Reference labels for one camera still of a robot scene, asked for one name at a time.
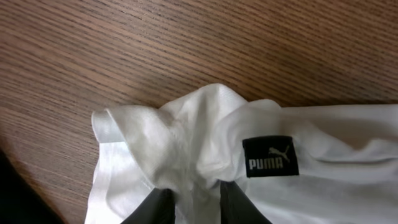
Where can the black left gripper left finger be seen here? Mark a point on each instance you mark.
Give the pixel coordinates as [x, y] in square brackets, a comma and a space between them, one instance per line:
[157, 208]

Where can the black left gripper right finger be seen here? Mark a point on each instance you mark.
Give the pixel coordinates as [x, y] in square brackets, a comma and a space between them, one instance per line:
[236, 208]

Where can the white Puma t-shirt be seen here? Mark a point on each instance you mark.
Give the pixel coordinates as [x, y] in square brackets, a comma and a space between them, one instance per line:
[320, 164]

